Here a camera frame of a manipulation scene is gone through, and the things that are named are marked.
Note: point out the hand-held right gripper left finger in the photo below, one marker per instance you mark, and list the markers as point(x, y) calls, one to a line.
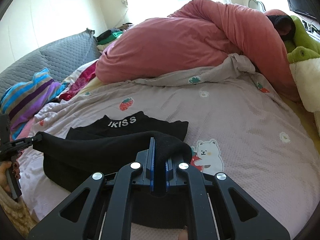
point(150, 165)

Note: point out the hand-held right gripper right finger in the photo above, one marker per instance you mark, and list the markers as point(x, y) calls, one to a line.
point(168, 173)

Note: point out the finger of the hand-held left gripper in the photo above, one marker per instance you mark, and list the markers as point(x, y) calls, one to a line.
point(22, 142)

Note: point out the black sweater with orange cuffs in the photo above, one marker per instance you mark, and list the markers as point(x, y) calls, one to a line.
point(100, 150)

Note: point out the person's left forearm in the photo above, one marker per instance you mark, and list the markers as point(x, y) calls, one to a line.
point(12, 212)

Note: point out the pile of folded clothes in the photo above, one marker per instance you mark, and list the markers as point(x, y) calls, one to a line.
point(110, 36)

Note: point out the person's left hand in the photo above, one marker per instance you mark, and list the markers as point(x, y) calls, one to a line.
point(3, 177)

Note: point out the person's right hand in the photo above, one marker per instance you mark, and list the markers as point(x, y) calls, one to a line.
point(183, 233)

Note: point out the striped blue purple cloth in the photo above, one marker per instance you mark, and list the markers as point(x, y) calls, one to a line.
point(27, 92)

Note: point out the magenta cloth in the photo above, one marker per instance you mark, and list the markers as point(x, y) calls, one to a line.
point(82, 80)

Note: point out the pinkish grey printed blanket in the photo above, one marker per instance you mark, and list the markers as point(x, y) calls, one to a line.
point(237, 120)

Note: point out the pink duvet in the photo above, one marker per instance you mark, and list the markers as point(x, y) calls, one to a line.
point(175, 42)

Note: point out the cream fleece blanket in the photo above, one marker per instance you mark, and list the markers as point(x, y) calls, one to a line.
point(310, 80)

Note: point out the dark cloth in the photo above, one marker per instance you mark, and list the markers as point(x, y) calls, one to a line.
point(280, 27)

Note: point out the green plush toy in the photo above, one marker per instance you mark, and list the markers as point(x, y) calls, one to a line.
point(302, 37)

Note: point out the dark desk clutter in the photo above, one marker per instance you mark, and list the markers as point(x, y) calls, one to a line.
point(311, 27)

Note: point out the black monitor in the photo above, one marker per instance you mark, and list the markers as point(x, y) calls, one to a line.
point(297, 0)

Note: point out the white metal frame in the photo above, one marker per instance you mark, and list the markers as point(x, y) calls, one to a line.
point(257, 3)

